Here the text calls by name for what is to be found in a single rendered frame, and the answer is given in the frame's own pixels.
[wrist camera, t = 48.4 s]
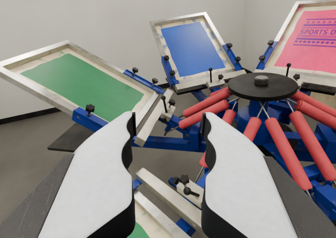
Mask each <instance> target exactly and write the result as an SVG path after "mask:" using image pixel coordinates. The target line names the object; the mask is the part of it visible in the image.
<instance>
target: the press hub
mask: <svg viewBox="0 0 336 238"><path fill-rule="evenodd" d="M228 90H229V91H230V92H231V93H232V94H234V95H235V96H237V97H240V98H243V99H246V100H249V105H246V106H244V107H242V108H240V109H239V110H238V113H237V122H236V121H235V120H233V121H232V123H231V126H232V127H233V128H235V129H237V130H238V131H239V132H241V133H242V134H243V133H244V131H245V129H246V127H247V125H248V123H249V121H250V118H252V117H257V116H258V114H259V112H260V109H261V107H262V106H261V104H260V102H259V101H261V102H262V104H263V103H264V102H266V103H265V105H264V108H265V110H266V112H267V114H268V116H269V118H276V120H277V121H278V123H279V125H280V127H281V129H282V131H283V132H293V131H292V130H291V129H290V128H289V127H288V126H287V125H285V124H283V123H282V122H280V121H279V114H278V112H277V111H276V110H274V109H273V108H271V107H269V102H270V101H279V100H284V99H287V98H289V97H291V96H293V95H294V94H296V92H297V91H298V84H297V82H296V81H295V80H293V79H292V78H290V77H288V76H285V75H281V74H277V73H269V72H252V73H245V74H241V75H238V76H235V77H233V78H232V79H231V80H230V81H229V82H228ZM258 118H259V119H260V120H261V121H262V123H261V125H260V127H259V129H258V131H257V133H256V136H255V138H254V140H253V143H254V144H255V145H256V146H257V147H258V149H259V150H260V151H261V152H262V153H263V154H264V155H265V156H268V157H273V158H274V159H275V160H276V158H275V157H274V156H273V155H272V154H271V153H270V152H269V151H268V150H267V149H265V148H264V147H263V146H262V145H264V144H268V143H271V142H273V143H274V141H273V139H272V137H271V135H270V133H269V131H268V129H267V127H266V125H265V120H267V119H268V118H267V116H266V114H265V112H264V110H263V109H262V111H261V113H260V115H259V117H258ZM287 140H288V142H289V144H290V145H291V147H292V149H293V151H295V149H296V146H297V139H288V138H287ZM274 144H275V143H274Z"/></svg>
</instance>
